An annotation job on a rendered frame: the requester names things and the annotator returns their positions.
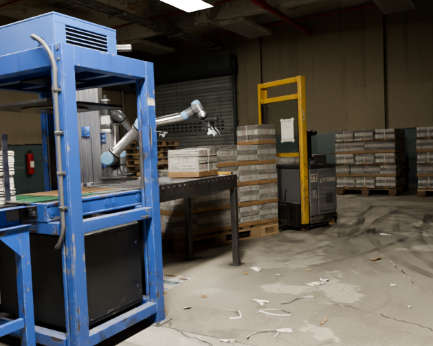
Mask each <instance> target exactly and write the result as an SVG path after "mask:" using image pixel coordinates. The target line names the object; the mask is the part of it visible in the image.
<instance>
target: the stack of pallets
mask: <svg viewBox="0 0 433 346"><path fill-rule="evenodd" d="M132 143H134V144H135V147H132V145H131V144H130V145H129V146H128V147H127V148H126V149H125V150H124V151H125V152H126V153H128V154H126V166H127V168H128V170H129V173H132V172H137V174H135V175H132V176H131V178H132V177H140V152H139V149H137V146H136V141H133V142H132ZM158 143H160V146H159V145H157V148H158V151H157V160H159V161H165V160H166V159H169V158H168V156H167V157H163V154H168V151H165V148H170V150H175V146H178V145H179V141H157V144H158ZM168 143H173V144H172V145H171V146H169V145H168ZM131 149H133V152H129V150H131ZM129 155H133V158H129ZM130 161H134V163H132V164H130ZM131 167H135V169H131Z"/></svg>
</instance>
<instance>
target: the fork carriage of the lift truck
mask: <svg viewBox="0 0 433 346"><path fill-rule="evenodd" d="M275 203H278V211H277V212H278V224H288V226H289V227H295V228H297V227H300V219H299V203H294V202H286V201H279V200H278V202H275Z"/></svg>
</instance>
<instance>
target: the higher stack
mask: <svg viewBox="0 0 433 346"><path fill-rule="evenodd" d="M236 133H237V141H255V140H275V139H276V134H275V125H272V124H260V125H251V126H239V127H237V132H236ZM250 145H257V161H261V160H272V159H276V148H275V147H276V144H273V143H263V144H250ZM257 165H258V180H259V182H260V180H268V179H277V173H276V164H270V163H266V164H257ZM257 185H258V186H259V200H267V199H273V198H277V196H278V195H277V191H278V190H277V184H276V183H264V184H257ZM259 209H260V220H266V219H271V218H277V217H278V212H277V211H278V203H275V202H273V203H264V204H259ZM259 225H260V236H265V235H271V234H275V233H279V231H278V221H275V222H268V223H264V224H259Z"/></svg>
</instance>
